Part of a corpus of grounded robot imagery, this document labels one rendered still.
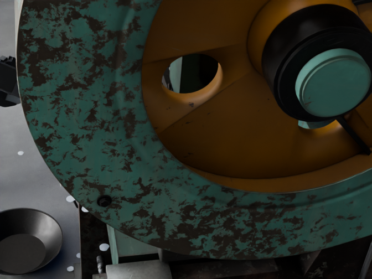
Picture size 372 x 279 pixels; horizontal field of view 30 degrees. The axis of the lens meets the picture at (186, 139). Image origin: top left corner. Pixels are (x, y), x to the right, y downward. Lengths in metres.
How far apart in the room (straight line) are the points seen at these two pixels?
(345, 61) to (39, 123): 0.41
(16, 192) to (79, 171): 1.67
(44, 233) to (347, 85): 1.71
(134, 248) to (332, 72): 0.82
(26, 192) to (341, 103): 1.87
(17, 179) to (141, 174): 1.73
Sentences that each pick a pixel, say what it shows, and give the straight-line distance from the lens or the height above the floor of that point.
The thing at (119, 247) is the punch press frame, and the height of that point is 0.64.
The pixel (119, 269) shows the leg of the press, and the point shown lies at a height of 0.64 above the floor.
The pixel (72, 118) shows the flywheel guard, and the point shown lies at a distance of 0.95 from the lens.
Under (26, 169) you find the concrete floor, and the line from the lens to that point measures 2.77.
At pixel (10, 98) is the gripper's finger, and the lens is 1.33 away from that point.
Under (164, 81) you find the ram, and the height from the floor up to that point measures 0.97.
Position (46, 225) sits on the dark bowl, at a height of 0.04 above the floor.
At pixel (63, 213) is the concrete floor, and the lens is 2.58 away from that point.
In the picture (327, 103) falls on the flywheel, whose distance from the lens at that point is 0.95.
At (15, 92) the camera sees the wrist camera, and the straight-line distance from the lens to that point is 1.24.
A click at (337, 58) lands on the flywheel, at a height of 1.38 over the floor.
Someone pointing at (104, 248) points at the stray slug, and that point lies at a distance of 1.60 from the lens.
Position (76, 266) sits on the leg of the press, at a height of 0.03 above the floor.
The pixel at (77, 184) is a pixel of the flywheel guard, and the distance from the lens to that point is 1.03.
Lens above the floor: 1.85
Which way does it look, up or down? 39 degrees down
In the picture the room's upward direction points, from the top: 5 degrees clockwise
